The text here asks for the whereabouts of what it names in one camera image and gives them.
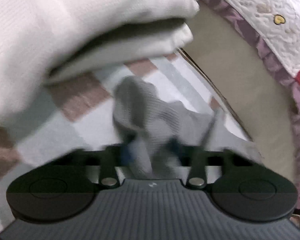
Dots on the grey waffle knit shirt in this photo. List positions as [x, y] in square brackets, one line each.
[155, 131]

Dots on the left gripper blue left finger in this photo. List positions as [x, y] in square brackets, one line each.
[113, 156]

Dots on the folded cream white garment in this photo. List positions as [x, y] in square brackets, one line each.
[38, 35]

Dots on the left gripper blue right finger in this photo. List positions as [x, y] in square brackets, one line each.
[195, 158]

